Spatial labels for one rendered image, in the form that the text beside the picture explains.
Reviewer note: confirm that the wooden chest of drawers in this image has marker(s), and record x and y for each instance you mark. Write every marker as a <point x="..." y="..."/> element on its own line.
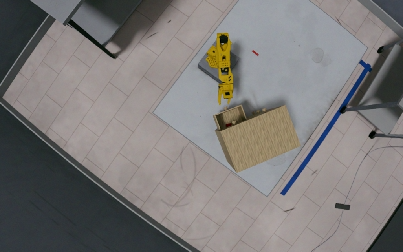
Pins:
<point x="258" y="139"/>

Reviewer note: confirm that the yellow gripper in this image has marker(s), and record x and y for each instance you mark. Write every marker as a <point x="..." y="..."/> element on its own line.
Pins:
<point x="225" y="89"/>

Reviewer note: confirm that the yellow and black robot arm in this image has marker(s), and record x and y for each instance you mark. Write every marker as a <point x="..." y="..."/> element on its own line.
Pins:
<point x="219" y="57"/>

